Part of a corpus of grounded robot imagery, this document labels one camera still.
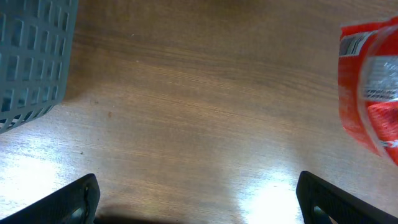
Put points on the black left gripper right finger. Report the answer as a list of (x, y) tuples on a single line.
[(323, 202)]

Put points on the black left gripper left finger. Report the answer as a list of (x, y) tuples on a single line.
[(74, 203)]

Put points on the red candy bag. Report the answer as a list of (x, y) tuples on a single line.
[(367, 85)]

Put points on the grey plastic mesh basket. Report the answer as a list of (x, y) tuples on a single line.
[(36, 45)]

